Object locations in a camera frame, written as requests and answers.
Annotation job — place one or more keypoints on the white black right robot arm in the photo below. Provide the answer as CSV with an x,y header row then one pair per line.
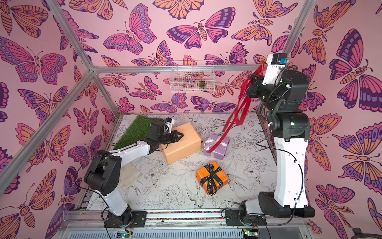
x,y
289,127

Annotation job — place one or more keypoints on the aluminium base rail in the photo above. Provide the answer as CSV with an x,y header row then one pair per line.
x,y
182,224

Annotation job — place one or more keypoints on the green artificial grass mat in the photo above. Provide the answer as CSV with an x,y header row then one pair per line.
x,y
132,130

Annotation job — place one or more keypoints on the black printed ribbon bow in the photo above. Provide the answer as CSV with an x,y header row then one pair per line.
x,y
212,179

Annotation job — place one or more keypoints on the white wire basket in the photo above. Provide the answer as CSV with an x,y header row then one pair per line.
x,y
185,74

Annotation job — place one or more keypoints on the red satin ribbon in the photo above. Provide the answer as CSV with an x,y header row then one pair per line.
x,y
240,112

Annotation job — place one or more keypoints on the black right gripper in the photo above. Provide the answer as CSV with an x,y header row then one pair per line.
x,y
256,80

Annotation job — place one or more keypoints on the lilac gift box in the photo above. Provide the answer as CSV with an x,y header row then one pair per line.
x,y
213,147

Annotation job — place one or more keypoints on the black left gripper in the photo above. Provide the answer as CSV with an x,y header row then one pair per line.
x,y
175,138

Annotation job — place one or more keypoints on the white satin ribbon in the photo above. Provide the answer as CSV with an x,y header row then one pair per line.
x,y
212,142

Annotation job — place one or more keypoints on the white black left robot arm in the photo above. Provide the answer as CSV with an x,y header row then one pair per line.
x,y
104,171

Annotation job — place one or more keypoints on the green plant in basket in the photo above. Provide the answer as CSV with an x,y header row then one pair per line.
x,y
203,85

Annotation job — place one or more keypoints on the orange gift box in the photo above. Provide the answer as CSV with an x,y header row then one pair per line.
x,y
203,172

